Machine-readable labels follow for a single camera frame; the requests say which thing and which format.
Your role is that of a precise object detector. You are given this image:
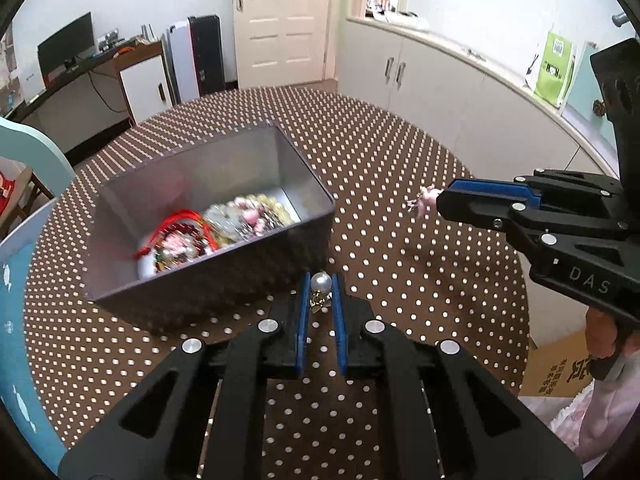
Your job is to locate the white small cabinet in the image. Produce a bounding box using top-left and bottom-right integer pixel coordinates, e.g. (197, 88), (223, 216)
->
(119, 52), (173, 126)

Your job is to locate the white computer tower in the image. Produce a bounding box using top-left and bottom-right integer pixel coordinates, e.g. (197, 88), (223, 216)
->
(165, 21), (201, 106)

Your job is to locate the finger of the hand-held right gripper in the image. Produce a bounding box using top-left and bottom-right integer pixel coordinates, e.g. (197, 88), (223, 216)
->
(446, 169), (624, 209)
(436, 190), (632, 262)

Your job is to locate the green paper bag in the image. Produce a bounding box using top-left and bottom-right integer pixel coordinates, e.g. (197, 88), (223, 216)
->
(532, 30), (576, 106)

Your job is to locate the grey metal box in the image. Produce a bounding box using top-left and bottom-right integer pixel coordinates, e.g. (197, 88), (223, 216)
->
(85, 122), (337, 336)

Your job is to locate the white counter cabinet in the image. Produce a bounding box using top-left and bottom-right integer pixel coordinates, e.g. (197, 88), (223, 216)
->
(336, 12), (621, 181)

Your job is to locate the wooden chair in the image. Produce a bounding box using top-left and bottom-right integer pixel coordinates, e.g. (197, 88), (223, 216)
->
(15, 167), (55, 227)

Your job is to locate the red string bracelet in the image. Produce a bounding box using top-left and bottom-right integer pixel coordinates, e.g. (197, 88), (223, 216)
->
(132, 208), (221, 261)

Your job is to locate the cardboard box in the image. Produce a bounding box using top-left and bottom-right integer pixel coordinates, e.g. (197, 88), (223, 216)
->
(520, 327), (596, 398)

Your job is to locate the black monitor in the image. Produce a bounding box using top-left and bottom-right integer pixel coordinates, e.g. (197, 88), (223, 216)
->
(37, 11), (96, 78)

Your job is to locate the light blue board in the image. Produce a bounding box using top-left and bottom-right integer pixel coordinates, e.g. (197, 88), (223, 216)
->
(560, 42), (626, 161)

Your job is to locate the person's right forearm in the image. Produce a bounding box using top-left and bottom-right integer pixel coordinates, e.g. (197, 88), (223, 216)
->
(575, 360), (640, 466)

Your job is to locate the black desk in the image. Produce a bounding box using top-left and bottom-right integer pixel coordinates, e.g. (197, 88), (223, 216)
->
(20, 37), (168, 161)

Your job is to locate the blue patterned blanket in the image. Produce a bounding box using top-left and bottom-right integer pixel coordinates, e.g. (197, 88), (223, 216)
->
(0, 242), (68, 463)

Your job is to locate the pink charm with silver clasp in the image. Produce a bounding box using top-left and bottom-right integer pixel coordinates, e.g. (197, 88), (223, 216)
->
(406, 186), (442, 218)

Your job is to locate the clear crystal ornament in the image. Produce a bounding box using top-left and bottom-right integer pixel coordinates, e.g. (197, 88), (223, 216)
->
(202, 205), (246, 246)

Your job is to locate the black computer tower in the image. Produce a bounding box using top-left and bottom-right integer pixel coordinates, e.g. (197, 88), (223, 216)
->
(187, 14), (227, 96)

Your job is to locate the pearl earring with gold bow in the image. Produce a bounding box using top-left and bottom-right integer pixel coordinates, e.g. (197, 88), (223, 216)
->
(309, 271), (333, 313)

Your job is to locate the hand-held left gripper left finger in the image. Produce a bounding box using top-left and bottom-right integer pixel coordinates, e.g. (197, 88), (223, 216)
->
(57, 272), (312, 480)

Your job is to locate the person's right hand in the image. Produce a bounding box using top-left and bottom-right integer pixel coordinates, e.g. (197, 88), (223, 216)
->
(586, 309), (622, 359)

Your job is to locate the silver chain with pearls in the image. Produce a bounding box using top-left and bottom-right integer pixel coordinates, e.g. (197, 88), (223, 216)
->
(227, 192), (301, 226)

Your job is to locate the white door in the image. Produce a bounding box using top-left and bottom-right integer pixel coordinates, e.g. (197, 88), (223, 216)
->
(231, 0), (335, 90)

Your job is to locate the teal and white bed frame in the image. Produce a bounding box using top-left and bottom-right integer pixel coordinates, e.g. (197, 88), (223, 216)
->
(0, 117), (78, 261)

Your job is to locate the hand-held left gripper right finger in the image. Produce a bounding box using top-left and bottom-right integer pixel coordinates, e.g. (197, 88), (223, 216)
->
(331, 274), (584, 480)

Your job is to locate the white cloth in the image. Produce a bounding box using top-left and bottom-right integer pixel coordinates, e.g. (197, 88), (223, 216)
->
(382, 10), (431, 30)

